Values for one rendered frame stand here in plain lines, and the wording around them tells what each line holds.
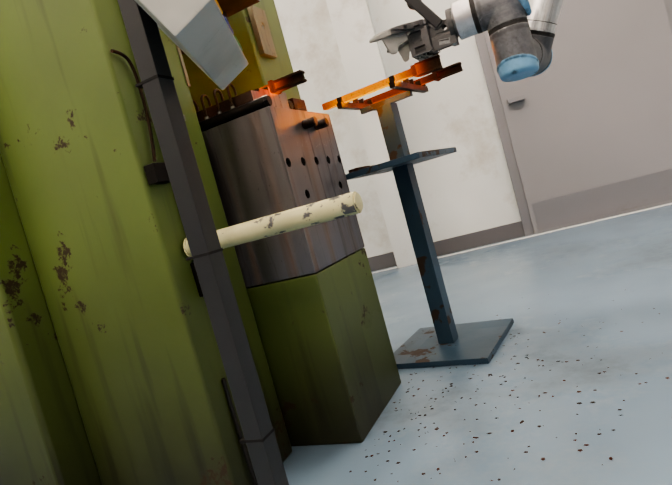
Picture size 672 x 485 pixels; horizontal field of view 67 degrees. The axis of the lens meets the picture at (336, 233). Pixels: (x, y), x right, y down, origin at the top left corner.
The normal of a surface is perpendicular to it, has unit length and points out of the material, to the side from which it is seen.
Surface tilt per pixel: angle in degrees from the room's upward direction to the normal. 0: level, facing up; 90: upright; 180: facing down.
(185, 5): 90
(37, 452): 90
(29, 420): 90
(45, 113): 90
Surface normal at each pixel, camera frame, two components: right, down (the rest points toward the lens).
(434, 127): -0.24, 0.12
